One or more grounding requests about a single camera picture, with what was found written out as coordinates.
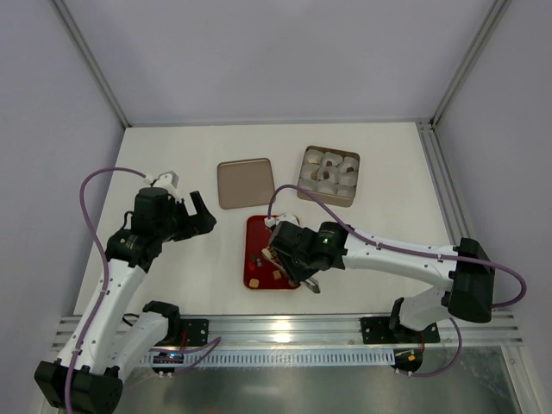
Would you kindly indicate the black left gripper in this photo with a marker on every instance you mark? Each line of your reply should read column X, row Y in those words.
column 186, row 222

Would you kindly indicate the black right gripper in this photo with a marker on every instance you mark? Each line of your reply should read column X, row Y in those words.
column 284, row 257

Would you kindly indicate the metal serving tongs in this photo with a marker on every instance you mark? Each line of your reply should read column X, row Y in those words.
column 296, row 274

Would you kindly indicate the beige tin lid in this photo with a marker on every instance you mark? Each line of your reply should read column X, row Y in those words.
column 244, row 183

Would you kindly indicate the beige tin box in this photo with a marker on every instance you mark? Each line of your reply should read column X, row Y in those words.
column 332, row 175

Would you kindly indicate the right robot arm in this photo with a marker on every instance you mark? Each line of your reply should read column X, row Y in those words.
column 460, row 278

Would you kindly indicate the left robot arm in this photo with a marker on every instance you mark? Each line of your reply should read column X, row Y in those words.
column 89, row 372

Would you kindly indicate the red rectangular tray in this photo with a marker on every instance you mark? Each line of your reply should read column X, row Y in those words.
column 256, row 238

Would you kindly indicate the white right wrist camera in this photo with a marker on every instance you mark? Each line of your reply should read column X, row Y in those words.
column 271, row 222

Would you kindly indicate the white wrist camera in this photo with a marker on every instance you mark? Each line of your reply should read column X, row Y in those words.
column 168, row 181
column 271, row 222

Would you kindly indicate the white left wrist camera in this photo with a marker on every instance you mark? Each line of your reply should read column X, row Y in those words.
column 168, row 181

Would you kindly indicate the aluminium frame rail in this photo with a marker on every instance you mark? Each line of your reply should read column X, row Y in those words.
column 340, row 331

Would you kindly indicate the white slotted cable duct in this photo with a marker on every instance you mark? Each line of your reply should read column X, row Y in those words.
column 308, row 357

